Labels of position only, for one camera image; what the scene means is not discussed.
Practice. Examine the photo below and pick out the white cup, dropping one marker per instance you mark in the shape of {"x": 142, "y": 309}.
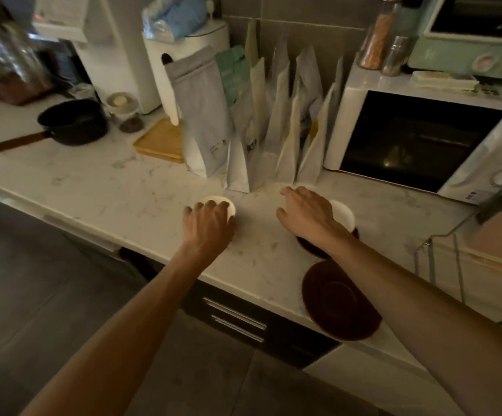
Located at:
{"x": 230, "y": 207}
{"x": 344, "y": 214}

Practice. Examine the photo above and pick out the glass spice grinder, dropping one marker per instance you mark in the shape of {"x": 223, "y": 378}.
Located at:
{"x": 379, "y": 36}

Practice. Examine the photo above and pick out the grey coffee bag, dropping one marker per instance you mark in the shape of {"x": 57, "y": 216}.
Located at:
{"x": 201, "y": 112}

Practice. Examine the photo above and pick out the person's left forearm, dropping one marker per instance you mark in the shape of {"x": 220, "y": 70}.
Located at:
{"x": 134, "y": 333}

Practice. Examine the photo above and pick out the mint green toaster oven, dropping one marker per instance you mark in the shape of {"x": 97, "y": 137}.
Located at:
{"x": 472, "y": 34}

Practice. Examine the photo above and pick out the blue and white plastic packet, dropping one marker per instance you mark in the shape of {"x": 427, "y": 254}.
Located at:
{"x": 175, "y": 15}

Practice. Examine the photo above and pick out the person's left thumb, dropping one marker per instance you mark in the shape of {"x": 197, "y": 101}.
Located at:
{"x": 231, "y": 220}

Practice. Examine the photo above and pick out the steel shaker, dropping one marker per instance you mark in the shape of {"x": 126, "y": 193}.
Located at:
{"x": 395, "y": 56}

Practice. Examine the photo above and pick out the dark brown saucer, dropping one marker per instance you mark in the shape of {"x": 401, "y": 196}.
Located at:
{"x": 316, "y": 250}
{"x": 335, "y": 303}

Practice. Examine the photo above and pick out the dark drawer cabinet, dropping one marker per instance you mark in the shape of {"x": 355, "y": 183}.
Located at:
{"x": 251, "y": 320}

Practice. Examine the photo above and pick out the white countertop appliance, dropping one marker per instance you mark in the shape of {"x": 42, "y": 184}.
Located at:
{"x": 164, "y": 69}

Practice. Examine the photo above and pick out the person's right forearm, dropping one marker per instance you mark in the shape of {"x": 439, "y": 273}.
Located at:
{"x": 424, "y": 324}

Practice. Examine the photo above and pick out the pink cutting board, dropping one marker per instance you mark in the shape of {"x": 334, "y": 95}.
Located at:
{"x": 500, "y": 238}

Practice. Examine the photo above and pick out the green paper bag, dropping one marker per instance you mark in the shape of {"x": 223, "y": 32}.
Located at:
{"x": 233, "y": 75}

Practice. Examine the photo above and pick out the row of white paper bags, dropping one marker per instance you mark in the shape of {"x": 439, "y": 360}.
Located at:
{"x": 277, "y": 134}

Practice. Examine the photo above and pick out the glass blender jug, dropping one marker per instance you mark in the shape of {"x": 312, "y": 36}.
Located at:
{"x": 8, "y": 56}

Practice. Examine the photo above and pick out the person's right thumb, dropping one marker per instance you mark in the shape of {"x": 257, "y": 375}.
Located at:
{"x": 283, "y": 217}

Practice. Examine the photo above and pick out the small glass jar with lid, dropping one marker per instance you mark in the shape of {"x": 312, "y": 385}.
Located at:
{"x": 124, "y": 110}

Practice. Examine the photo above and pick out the wooden tray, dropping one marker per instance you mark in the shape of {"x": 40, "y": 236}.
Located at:
{"x": 160, "y": 142}

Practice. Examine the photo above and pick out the white folded cloth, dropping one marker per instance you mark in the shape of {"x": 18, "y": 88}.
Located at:
{"x": 444, "y": 80}

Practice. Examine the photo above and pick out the person's left hand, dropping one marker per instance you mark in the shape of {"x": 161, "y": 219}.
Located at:
{"x": 207, "y": 231}

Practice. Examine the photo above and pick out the person's right hand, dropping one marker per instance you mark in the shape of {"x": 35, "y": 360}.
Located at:
{"x": 311, "y": 220}

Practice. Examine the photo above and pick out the white microwave oven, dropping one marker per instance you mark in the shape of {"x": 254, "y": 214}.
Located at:
{"x": 420, "y": 138}

